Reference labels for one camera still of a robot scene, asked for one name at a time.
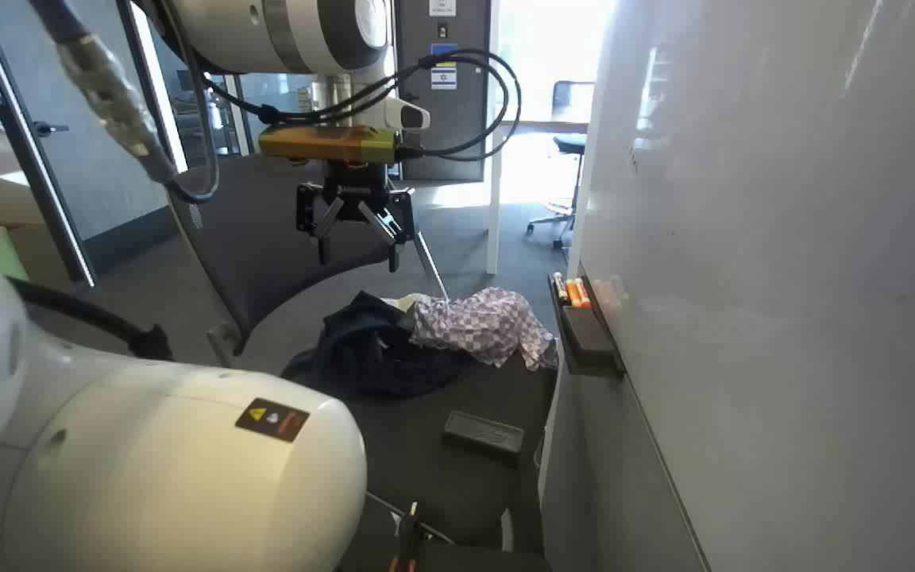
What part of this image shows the thin grey metal rod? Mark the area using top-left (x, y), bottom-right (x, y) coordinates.
top-left (410, 227), bottom-right (451, 301)

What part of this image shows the grey slanted metal pole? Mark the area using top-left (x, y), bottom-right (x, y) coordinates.
top-left (0, 0), bottom-right (100, 288)

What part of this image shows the large whiteboard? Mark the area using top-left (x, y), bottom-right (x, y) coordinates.
top-left (537, 0), bottom-right (915, 572)

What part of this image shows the orange handled clamp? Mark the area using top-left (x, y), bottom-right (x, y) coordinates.
top-left (384, 498), bottom-right (431, 572)

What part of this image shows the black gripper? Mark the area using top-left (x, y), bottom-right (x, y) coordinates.
top-left (293, 168), bottom-right (419, 275)

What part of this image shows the dark navy clothing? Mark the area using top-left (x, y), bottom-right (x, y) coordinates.
top-left (278, 288), bottom-right (472, 403)

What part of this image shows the black mesh office chair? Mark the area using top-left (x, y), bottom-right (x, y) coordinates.
top-left (523, 77), bottom-right (600, 254)

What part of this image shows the blue patterned white towel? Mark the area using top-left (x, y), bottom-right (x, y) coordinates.
top-left (388, 282), bottom-right (560, 375)

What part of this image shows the dark door panel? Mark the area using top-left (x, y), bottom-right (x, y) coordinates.
top-left (392, 0), bottom-right (499, 187)

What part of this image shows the grey sleeved cable bundle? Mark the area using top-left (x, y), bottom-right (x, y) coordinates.
top-left (25, 0), bottom-right (221, 206)

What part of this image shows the black base cable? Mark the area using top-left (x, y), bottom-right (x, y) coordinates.
top-left (6, 275), bottom-right (176, 361)

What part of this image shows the black eraser block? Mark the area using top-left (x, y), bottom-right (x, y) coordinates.
top-left (441, 407), bottom-right (531, 461)

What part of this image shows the orange marker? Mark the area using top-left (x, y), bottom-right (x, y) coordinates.
top-left (563, 272), bottom-right (593, 314)

